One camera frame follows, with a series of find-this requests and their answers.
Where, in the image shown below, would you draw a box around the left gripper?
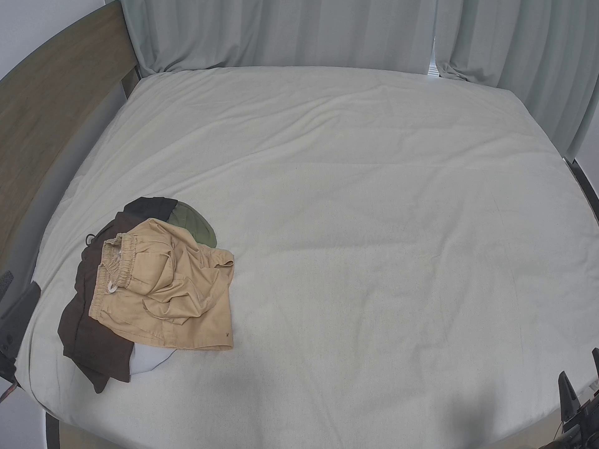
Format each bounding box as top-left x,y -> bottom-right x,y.
0,271 -> 41,384

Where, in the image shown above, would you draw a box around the tan shorts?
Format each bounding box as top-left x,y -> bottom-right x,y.
87,218 -> 235,351

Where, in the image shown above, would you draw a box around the dark brown garment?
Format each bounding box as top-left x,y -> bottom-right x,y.
57,210 -> 137,394

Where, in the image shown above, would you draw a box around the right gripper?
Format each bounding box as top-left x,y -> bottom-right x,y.
538,347 -> 599,449

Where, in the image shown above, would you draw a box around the olive green garment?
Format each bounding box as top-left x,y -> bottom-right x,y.
166,199 -> 219,250

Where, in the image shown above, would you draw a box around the pale green curtain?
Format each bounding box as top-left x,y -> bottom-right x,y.
433,0 -> 599,163
100,0 -> 441,78

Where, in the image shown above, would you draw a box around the black garment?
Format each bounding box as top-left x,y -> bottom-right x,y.
122,196 -> 181,226

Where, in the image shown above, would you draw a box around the bed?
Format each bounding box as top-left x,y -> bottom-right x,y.
0,0 -> 599,449

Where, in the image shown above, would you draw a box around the white garment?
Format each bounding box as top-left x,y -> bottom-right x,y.
128,341 -> 177,376

